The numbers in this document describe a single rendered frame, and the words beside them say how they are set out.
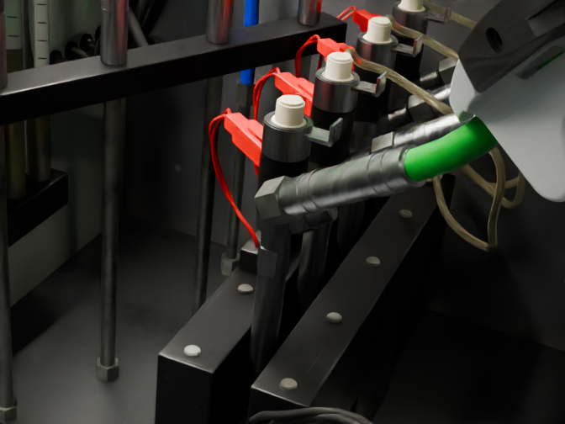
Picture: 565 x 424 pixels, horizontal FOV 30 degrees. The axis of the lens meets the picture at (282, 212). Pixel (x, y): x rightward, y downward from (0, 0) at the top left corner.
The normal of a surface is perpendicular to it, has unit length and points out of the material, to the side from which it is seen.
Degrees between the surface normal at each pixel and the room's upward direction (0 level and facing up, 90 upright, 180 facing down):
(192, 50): 0
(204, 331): 0
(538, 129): 101
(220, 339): 0
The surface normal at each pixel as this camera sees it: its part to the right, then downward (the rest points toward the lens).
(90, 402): 0.10, -0.87
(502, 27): -0.84, 0.37
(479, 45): -0.90, 0.43
